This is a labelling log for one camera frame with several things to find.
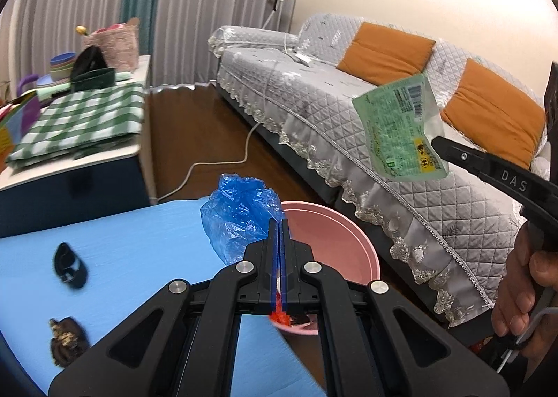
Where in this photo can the pink plastic basin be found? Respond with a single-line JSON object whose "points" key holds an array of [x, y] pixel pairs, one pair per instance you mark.
{"points": [[331, 244]]}

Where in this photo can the black hat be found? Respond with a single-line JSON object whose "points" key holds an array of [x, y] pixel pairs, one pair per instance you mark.
{"points": [[87, 59]]}

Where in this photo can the pink lace basket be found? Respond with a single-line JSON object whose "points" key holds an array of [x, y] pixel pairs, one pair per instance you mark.
{"points": [[115, 44]]}

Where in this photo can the stack of coloured bowls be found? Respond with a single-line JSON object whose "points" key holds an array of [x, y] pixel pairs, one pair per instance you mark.
{"points": [[61, 68]]}

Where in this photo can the green checked cloth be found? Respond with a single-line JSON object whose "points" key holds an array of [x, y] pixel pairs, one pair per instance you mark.
{"points": [[83, 122]]}

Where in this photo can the red plastic bag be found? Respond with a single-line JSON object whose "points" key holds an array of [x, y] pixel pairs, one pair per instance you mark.
{"points": [[280, 318]]}

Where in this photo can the yellow round object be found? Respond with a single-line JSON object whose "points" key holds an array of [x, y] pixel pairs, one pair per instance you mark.
{"points": [[81, 30]]}

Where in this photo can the black fabric item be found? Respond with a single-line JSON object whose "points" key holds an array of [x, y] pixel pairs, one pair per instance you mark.
{"points": [[69, 268]]}

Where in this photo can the blue plastic bag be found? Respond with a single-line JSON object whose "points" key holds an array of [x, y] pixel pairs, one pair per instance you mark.
{"points": [[235, 222]]}

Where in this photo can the brown crumpled wrapper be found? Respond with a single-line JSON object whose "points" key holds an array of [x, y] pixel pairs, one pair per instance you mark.
{"points": [[67, 342]]}

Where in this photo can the dark green bowl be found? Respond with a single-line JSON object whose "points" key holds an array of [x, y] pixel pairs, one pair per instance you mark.
{"points": [[93, 80]]}

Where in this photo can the orange cushion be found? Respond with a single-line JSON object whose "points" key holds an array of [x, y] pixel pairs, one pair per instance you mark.
{"points": [[497, 114], [383, 55]]}

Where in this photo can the light green cloth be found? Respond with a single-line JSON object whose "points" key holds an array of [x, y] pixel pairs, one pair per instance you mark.
{"points": [[123, 75]]}

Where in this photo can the person's right hand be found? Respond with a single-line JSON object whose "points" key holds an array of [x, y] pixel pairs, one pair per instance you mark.
{"points": [[512, 288]]}

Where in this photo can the grey quilted sofa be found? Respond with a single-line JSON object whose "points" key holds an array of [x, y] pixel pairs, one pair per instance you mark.
{"points": [[331, 118]]}

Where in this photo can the white power strip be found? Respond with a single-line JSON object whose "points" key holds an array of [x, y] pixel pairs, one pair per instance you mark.
{"points": [[304, 59]]}

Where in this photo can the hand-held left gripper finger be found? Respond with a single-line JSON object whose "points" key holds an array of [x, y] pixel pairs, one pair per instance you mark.
{"points": [[274, 292], [284, 292]]}

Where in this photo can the white and blue coffee table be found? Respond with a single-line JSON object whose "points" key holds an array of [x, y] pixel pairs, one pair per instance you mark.
{"points": [[78, 196]]}

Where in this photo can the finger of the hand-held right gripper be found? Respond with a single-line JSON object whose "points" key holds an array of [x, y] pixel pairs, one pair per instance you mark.
{"points": [[501, 172]]}

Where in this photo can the green snack packet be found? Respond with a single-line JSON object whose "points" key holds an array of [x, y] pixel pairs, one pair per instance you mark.
{"points": [[392, 131]]}

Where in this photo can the colourful tin box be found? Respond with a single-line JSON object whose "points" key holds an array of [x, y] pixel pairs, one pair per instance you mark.
{"points": [[17, 122]]}

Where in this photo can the purple plastic item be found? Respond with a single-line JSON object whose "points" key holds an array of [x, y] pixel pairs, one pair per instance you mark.
{"points": [[22, 83]]}

